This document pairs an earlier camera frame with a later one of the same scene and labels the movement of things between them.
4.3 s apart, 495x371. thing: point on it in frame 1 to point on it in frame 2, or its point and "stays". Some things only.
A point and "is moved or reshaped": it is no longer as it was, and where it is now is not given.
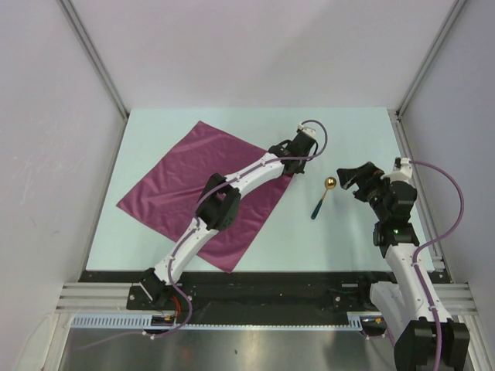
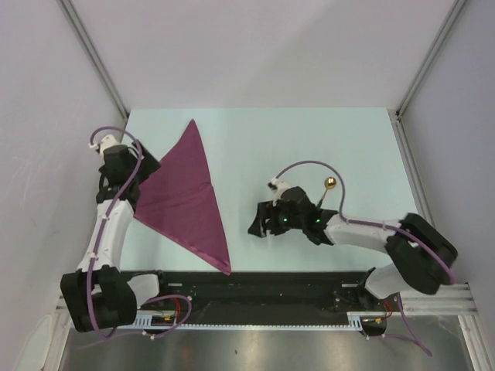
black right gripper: (365, 177) to (264, 211)
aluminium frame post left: (79, 28) stays
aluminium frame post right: (429, 57) stays
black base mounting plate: (257, 296) stays
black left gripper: (300, 169) to (148, 166)
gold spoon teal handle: (329, 183) stays
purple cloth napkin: (167, 197) is moved or reshaped
